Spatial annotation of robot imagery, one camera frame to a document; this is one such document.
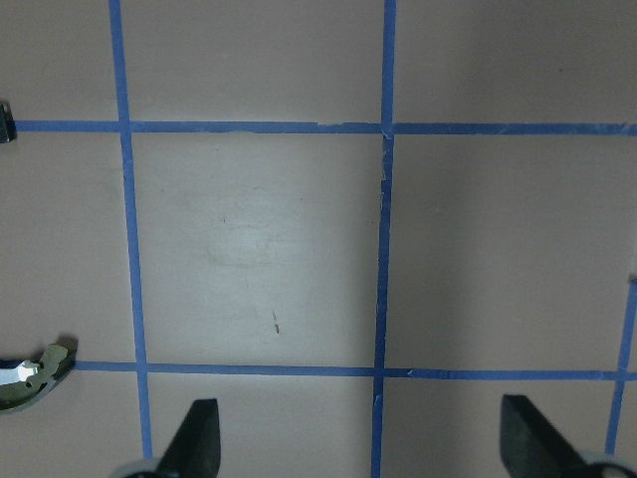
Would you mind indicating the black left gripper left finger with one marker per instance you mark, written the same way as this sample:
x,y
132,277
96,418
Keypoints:
x,y
195,448

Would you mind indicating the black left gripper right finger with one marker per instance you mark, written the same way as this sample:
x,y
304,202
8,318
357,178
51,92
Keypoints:
x,y
530,446

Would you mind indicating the olive curved brake shoe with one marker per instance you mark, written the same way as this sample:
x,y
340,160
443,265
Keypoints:
x,y
25,381

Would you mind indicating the brown paper table cover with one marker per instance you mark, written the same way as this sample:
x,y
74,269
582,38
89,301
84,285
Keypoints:
x,y
357,224

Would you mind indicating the small black plastic block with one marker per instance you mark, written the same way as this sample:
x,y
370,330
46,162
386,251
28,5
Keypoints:
x,y
8,130

